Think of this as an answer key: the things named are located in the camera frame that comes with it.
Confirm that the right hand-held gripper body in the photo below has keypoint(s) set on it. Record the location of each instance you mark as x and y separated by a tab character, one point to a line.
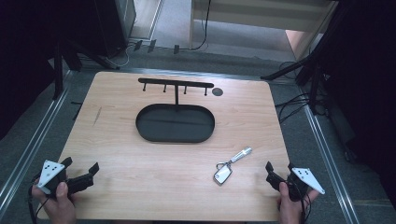
306	179

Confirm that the dark cabinet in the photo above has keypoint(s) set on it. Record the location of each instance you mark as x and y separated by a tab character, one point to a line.
109	25

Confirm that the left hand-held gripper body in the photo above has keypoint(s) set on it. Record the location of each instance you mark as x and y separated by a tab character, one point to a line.
49	174

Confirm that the person's right hand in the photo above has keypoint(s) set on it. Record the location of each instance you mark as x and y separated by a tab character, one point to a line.
289	207

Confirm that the metal floor rail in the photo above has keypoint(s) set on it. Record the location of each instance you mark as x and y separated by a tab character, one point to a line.
31	146
330	161

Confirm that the dark round table grommet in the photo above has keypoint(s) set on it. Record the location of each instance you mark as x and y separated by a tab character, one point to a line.
217	91

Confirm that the black key rack with tray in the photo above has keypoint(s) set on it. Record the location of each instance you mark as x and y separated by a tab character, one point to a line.
176	124

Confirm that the person's left hand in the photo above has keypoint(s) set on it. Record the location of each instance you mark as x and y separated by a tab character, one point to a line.
60	205

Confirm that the black metal stand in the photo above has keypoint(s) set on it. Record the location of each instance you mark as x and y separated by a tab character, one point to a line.
58	71
313	71

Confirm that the white shelf unit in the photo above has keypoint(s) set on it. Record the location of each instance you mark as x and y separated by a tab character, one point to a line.
264	14

